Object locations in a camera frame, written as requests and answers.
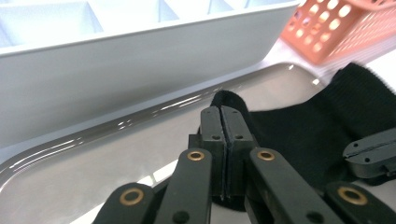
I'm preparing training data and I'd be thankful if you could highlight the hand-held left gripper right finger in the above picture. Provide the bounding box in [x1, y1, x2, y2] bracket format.
[220, 105, 344, 224]

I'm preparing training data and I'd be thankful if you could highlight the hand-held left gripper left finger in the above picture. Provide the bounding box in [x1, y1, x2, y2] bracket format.
[153, 105, 226, 224]

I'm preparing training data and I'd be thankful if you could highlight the black sock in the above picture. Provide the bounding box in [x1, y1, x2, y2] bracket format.
[211, 62, 396, 213]

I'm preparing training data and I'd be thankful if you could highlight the pink perforated plastic basket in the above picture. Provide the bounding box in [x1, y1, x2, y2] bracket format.
[279, 0, 396, 65]

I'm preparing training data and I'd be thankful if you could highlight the grey translucent box lid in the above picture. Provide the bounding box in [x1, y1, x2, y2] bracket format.
[0, 62, 328, 224]

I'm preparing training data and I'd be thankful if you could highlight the white divided storage box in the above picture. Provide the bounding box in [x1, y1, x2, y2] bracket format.
[0, 0, 302, 157]

